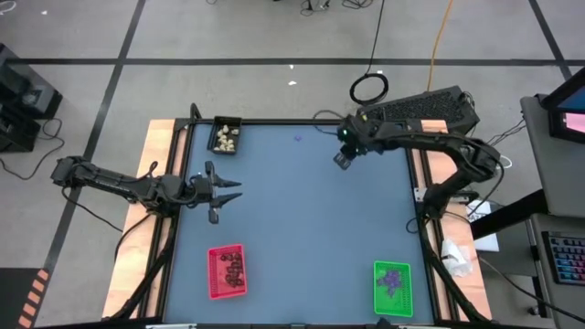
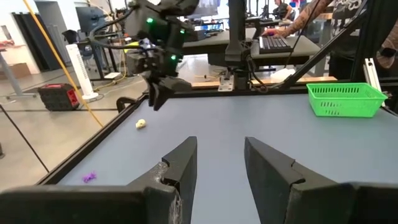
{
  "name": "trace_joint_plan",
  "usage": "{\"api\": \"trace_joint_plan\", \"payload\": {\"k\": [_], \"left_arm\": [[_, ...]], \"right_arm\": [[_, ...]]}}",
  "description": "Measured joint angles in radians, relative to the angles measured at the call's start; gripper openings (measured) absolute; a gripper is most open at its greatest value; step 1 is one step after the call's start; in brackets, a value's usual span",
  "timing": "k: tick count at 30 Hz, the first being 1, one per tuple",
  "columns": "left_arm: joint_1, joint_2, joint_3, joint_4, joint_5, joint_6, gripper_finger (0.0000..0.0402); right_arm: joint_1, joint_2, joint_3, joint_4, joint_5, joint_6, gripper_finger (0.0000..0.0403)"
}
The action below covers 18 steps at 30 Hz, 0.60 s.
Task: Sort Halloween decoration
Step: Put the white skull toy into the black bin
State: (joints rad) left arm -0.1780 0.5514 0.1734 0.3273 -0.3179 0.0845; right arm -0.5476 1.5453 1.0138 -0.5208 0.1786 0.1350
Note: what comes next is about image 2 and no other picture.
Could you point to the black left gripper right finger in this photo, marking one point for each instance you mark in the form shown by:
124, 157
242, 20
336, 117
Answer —
326, 205

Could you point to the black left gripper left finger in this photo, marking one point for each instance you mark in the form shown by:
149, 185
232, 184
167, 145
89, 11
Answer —
93, 205

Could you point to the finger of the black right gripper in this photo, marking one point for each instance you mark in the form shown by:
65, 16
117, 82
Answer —
163, 98
152, 95

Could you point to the cream plastic skull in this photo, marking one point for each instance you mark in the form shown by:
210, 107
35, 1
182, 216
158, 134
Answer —
140, 124

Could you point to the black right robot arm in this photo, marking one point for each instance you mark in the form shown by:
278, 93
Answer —
237, 25

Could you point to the purple plastic spider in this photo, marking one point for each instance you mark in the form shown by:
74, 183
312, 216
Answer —
89, 177

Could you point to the yellow tape tag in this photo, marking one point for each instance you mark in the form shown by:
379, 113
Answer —
132, 45

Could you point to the grey desk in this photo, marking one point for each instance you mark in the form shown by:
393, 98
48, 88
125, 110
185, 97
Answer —
211, 40
304, 49

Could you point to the white tower fan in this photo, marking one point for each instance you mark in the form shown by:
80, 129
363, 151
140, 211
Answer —
81, 71

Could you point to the dark monitor screen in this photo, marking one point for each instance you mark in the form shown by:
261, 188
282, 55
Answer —
90, 18

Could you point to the black red equipment case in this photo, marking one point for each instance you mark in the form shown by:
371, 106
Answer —
57, 97

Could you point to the green plastic basket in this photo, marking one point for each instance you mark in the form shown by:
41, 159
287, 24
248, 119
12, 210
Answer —
345, 102

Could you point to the person's hand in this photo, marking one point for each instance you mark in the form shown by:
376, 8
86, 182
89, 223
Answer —
270, 31

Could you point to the backlit keyboard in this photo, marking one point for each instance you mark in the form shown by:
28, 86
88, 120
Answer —
273, 43

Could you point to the dark door panel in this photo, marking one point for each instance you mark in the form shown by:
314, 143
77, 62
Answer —
53, 18

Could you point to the wooden side board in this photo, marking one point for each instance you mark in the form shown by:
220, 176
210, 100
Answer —
311, 80

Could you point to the person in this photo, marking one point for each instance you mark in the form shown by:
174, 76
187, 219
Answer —
281, 9
308, 17

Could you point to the black cabinet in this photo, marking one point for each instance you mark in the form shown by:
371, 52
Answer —
31, 40

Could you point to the cardboard box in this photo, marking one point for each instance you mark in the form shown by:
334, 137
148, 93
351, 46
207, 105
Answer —
18, 71

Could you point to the grey table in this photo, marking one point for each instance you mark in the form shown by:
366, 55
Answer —
11, 77

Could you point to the black support strut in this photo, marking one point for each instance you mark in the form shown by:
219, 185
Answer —
326, 49

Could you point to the black wrist watch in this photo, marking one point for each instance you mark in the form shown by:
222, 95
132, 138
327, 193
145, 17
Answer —
388, 52

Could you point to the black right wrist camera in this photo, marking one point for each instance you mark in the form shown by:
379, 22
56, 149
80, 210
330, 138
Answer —
140, 21

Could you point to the black desk frame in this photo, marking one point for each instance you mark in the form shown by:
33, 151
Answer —
99, 59

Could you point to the grey metal bracket plate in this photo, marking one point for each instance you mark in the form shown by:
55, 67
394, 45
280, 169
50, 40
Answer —
226, 83

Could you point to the silver aluminium rail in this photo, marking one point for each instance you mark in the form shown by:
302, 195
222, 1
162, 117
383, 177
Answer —
371, 74

